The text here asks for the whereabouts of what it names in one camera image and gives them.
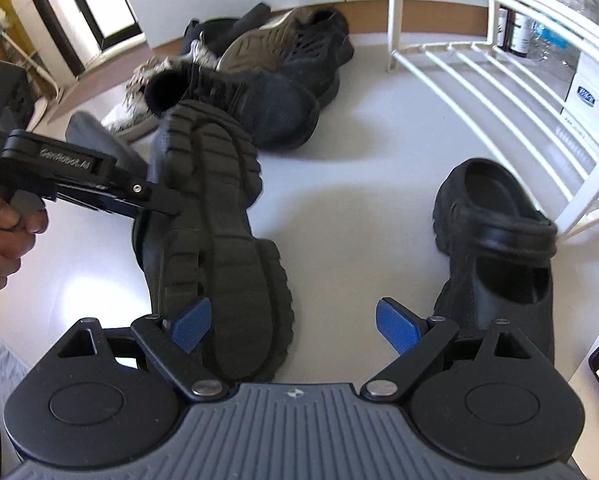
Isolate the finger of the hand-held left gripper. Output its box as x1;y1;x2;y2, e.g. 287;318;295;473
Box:
54;182;146;220
104;172;186;217

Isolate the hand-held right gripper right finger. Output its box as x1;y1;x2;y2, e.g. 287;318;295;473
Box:
361;298;538;402

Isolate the black framed glass door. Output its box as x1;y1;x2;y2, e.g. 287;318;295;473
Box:
24;0;146;72

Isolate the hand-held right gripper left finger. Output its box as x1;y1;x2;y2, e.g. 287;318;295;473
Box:
58;297;230;402

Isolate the dark glass bottle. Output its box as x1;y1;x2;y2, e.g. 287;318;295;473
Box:
497;2;535;59

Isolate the black mesh sneaker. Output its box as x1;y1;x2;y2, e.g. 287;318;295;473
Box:
144;62;322;150
217;7;355;109

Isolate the white metal shoe rack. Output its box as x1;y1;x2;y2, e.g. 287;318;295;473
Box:
387;0;599;242

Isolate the white printed sneaker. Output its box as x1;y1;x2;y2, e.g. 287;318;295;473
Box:
188;39;230;72
102;54;181;141

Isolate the clear plastic water bottle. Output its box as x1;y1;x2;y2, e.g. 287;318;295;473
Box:
527;0;599;69

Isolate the person's left hand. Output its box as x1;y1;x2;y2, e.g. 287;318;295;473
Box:
0;182;49;296

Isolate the black chunky clog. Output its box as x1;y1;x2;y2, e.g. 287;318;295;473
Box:
132;99;296;384
432;157;561;366

